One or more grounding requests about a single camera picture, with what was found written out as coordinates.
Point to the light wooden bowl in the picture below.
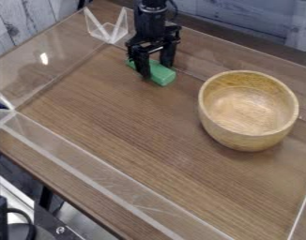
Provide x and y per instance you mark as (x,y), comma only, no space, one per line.
(248,109)

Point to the clear acrylic corner bracket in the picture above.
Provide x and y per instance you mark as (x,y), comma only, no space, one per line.
(109,32)

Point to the clear acrylic tray wall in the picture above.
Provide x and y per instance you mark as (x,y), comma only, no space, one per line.
(125,206)

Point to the black table leg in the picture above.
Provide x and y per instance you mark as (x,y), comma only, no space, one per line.
(46,198)

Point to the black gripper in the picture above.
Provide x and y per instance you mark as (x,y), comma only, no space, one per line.
(154,35)

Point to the green rectangular block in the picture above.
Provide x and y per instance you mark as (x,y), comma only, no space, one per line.
(162,75)

